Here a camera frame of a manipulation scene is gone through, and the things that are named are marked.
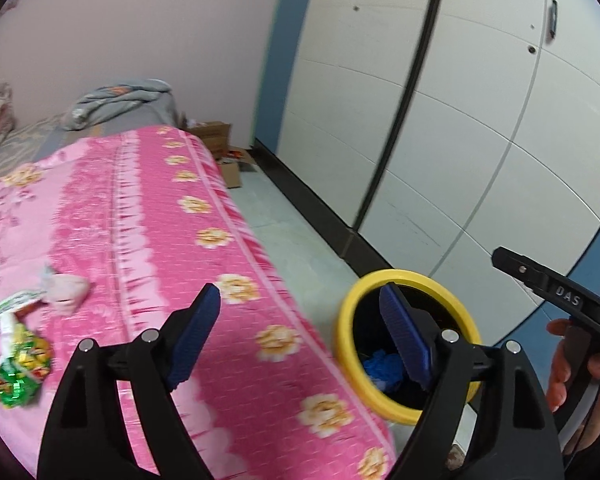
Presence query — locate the grey white cable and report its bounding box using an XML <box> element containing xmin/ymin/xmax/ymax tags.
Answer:
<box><xmin>558</xmin><ymin>382</ymin><xmax>600</xmax><ymax>454</ymax></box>

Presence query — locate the yellow green snack wrapper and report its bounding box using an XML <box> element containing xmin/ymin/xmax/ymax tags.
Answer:
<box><xmin>12</xmin><ymin>324</ymin><xmax>54</xmax><ymax>376</ymax></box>

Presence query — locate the blue rubber glove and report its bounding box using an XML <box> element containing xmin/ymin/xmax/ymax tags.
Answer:
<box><xmin>362</xmin><ymin>349</ymin><xmax>406</xmax><ymax>394</ymax></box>

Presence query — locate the closed cardboard box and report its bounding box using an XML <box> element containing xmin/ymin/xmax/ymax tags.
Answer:
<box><xmin>187</xmin><ymin>120</ymin><xmax>233</xmax><ymax>154</ymax></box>

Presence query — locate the grey floral quilt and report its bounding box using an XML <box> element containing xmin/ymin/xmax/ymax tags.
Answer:
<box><xmin>59</xmin><ymin>78</ymin><xmax>179</xmax><ymax>131</ymax></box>

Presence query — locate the person's right hand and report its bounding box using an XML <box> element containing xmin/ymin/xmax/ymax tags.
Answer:
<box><xmin>545</xmin><ymin>318</ymin><xmax>600</xmax><ymax>414</ymax></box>

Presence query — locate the white green printed packet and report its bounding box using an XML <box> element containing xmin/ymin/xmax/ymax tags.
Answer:
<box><xmin>0</xmin><ymin>288</ymin><xmax>47</xmax><ymax>322</ymax></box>

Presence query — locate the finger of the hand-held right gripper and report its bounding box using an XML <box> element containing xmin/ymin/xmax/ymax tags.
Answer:
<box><xmin>491</xmin><ymin>246</ymin><xmax>600</xmax><ymax>330</ymax></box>

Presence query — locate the open cardboard box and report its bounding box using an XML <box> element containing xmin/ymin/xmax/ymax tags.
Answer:
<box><xmin>214</xmin><ymin>147</ymin><xmax>256</xmax><ymax>189</ymax></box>

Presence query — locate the pink floral bedsheet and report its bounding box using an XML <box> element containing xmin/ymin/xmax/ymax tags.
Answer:
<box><xmin>0</xmin><ymin>125</ymin><xmax>397</xmax><ymax>480</ymax></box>

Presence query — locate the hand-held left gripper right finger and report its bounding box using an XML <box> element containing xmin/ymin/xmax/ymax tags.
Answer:
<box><xmin>378</xmin><ymin>282</ymin><xmax>566</xmax><ymax>480</ymax></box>

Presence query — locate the green foil snack wrapper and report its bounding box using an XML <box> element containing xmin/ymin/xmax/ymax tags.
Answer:
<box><xmin>0</xmin><ymin>360</ymin><xmax>44</xmax><ymax>409</ymax></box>

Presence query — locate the white wardrobe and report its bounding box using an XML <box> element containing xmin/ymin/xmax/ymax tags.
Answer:
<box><xmin>275</xmin><ymin>0</ymin><xmax>600</xmax><ymax>322</ymax></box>

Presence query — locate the grey patterned bedsheet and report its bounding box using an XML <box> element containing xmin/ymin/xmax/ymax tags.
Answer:
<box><xmin>0</xmin><ymin>110</ymin><xmax>96</xmax><ymax>186</ymax></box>

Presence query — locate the yellow rimmed black trash bin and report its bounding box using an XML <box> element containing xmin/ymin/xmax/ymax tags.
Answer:
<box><xmin>334</xmin><ymin>268</ymin><xmax>483</xmax><ymax>427</ymax></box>

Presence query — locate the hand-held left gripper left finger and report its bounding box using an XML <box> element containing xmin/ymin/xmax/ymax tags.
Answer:
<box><xmin>36</xmin><ymin>282</ymin><xmax>222</xmax><ymax>480</ymax></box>

